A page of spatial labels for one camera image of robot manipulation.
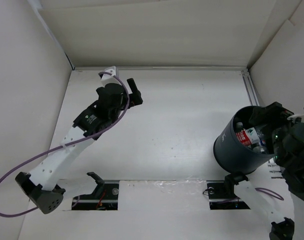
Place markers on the clear bottle blue white label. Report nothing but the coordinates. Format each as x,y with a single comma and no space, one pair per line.
239,127

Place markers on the dark blue round bin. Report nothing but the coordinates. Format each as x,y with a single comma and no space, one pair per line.
232,155

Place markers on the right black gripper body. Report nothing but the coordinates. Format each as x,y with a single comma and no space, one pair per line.
279,114

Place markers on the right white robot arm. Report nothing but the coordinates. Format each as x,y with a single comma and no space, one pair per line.
288,147

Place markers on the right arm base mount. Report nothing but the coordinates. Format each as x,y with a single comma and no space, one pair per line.
221,199

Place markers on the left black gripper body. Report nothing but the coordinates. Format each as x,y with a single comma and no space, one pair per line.
123,104

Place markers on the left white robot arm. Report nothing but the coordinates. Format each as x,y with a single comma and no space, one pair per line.
45,185

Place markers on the clear bottle red cap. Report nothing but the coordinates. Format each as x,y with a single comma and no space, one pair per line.
251,136

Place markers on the clear bottle black cap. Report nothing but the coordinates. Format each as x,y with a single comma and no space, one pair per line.
260,147

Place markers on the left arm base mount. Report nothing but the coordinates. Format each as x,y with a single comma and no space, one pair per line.
107,200

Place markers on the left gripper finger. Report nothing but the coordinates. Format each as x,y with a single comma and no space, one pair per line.
135,99
132,85

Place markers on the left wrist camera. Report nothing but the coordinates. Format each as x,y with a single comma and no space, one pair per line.
108,76

